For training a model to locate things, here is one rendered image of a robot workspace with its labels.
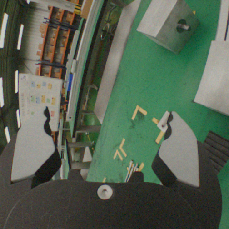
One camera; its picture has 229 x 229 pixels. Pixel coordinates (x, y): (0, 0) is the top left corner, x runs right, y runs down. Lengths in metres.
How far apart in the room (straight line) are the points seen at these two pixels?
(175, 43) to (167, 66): 0.07
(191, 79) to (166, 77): 0.07
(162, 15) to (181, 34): 0.07
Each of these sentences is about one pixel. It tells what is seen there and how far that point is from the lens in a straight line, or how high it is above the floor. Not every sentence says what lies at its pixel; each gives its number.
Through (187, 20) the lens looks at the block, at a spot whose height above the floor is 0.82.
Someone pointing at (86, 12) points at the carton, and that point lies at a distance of 2.07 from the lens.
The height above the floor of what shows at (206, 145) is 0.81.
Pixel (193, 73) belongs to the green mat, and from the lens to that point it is 0.29.
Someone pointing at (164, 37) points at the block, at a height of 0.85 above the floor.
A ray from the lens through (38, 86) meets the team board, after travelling 2.85.
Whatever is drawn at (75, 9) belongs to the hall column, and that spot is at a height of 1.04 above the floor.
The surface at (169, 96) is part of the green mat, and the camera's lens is 0.30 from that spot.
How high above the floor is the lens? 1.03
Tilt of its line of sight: 30 degrees down
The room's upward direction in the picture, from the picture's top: 85 degrees counter-clockwise
